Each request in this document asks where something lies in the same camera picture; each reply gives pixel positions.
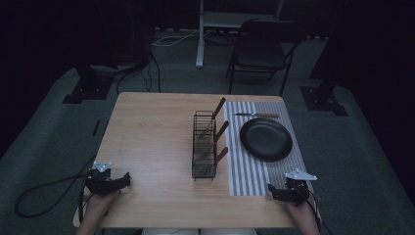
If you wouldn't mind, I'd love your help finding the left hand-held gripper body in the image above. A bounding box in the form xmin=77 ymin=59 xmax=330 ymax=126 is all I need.
xmin=84 ymin=161 xmax=119 ymax=198

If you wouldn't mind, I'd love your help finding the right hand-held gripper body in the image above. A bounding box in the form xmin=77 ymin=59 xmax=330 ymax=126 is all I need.
xmin=283 ymin=167 xmax=318 ymax=208

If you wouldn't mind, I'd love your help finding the person's left hand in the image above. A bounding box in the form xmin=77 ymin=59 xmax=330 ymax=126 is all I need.
xmin=83 ymin=191 xmax=120 ymax=227

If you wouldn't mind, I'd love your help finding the person's right hand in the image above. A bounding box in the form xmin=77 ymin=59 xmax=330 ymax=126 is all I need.
xmin=283 ymin=197 xmax=320 ymax=229

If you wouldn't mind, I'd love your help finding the grey white striped placemat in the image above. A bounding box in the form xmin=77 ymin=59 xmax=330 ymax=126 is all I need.
xmin=222 ymin=100 xmax=315 ymax=198

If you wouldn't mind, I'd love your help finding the black round plate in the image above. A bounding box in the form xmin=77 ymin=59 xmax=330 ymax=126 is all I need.
xmin=239 ymin=117 xmax=294 ymax=164

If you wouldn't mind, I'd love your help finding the black folding chair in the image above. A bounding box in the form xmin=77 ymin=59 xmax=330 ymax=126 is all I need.
xmin=225 ymin=18 xmax=306 ymax=98

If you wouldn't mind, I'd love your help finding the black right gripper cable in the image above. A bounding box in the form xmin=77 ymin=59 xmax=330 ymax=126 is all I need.
xmin=305 ymin=190 xmax=331 ymax=235

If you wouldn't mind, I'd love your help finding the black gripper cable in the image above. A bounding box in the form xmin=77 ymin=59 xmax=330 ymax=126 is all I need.
xmin=14 ymin=156 xmax=98 ymax=226
xmin=305 ymin=190 xmax=331 ymax=235

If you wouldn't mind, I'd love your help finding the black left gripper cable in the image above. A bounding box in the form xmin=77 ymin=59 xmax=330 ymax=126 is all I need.
xmin=14 ymin=156 xmax=98 ymax=226

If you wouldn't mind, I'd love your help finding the wooden-handled fork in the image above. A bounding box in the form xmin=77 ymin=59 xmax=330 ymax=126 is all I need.
xmin=199 ymin=146 xmax=230 ymax=174
xmin=198 ymin=119 xmax=230 ymax=161

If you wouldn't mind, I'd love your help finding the wooden-handled knife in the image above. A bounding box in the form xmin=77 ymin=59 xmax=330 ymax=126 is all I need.
xmin=233 ymin=112 xmax=281 ymax=119

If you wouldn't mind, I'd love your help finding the black wire cutlery rack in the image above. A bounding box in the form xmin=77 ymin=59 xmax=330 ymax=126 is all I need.
xmin=191 ymin=110 xmax=218 ymax=182

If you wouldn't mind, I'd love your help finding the black stand with base plate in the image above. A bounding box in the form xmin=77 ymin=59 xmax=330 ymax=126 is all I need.
xmin=62 ymin=62 xmax=115 ymax=105
xmin=299 ymin=0 xmax=349 ymax=118

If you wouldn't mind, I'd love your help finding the wooden-handled spoon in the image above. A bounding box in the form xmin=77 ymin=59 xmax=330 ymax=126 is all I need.
xmin=198 ymin=96 xmax=227 ymax=139

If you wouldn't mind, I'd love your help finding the white floor cable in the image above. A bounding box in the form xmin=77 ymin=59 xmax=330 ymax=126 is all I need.
xmin=151 ymin=28 xmax=201 ymax=48

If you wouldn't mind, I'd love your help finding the white metal desk frame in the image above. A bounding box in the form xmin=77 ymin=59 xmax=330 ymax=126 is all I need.
xmin=195 ymin=0 xmax=286 ymax=69

